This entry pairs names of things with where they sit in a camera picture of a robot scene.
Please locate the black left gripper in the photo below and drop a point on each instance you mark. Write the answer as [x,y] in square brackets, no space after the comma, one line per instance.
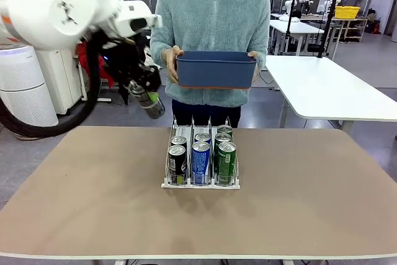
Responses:
[124,57]

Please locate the dark black text beverage can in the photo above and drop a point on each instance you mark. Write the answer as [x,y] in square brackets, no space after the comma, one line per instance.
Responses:
[153,110]

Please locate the blue plastic bin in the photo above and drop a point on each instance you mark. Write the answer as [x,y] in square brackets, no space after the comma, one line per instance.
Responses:
[217,72]

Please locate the dark green beverage can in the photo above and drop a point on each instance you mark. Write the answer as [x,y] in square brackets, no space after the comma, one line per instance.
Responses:
[227,162]

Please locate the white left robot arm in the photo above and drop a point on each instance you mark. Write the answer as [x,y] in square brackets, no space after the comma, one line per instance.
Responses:
[46,4]

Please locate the blue beverage can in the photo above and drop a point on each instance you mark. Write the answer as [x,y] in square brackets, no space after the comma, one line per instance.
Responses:
[202,136]
[201,162]

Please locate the light green beverage can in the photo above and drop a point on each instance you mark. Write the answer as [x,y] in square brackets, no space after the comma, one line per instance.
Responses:
[224,129]
[222,137]

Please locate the person's right hand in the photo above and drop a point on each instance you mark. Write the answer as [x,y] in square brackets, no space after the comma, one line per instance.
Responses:
[173,63]

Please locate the person's left hand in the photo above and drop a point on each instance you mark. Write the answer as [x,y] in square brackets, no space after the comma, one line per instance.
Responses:
[257,63]

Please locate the orange jacket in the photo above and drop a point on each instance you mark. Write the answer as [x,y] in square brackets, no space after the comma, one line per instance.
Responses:
[105,72]

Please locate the black trousers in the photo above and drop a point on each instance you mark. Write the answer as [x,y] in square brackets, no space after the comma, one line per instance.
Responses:
[204,113]

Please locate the white cabinet desk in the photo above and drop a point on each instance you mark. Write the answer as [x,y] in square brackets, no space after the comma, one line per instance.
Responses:
[62,82]

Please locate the black can with yellow base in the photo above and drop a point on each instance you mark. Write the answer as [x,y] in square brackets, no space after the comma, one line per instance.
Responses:
[176,162]

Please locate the person in teal fleece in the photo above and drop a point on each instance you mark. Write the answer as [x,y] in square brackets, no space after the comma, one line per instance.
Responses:
[214,20]

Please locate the white cylindrical air purifier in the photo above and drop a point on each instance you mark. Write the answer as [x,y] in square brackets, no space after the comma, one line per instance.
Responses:
[21,91]

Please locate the black tripod stand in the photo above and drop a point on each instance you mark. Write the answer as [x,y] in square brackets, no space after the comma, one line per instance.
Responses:
[291,13]
[328,23]

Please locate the white background table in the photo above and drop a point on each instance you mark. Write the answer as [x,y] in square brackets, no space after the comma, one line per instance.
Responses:
[302,27]

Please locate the large white side table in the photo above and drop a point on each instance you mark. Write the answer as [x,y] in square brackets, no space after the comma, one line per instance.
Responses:
[341,97]

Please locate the yellow plastic crate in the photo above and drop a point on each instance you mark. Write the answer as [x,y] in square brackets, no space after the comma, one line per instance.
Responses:
[347,12]

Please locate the wooden shelf table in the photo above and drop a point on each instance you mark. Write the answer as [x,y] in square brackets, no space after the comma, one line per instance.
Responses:
[353,27]

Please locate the red fire extinguisher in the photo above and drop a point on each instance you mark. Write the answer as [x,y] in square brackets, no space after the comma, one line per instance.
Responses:
[375,26]

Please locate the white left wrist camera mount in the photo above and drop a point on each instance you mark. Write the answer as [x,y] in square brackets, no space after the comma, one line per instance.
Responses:
[156,21]

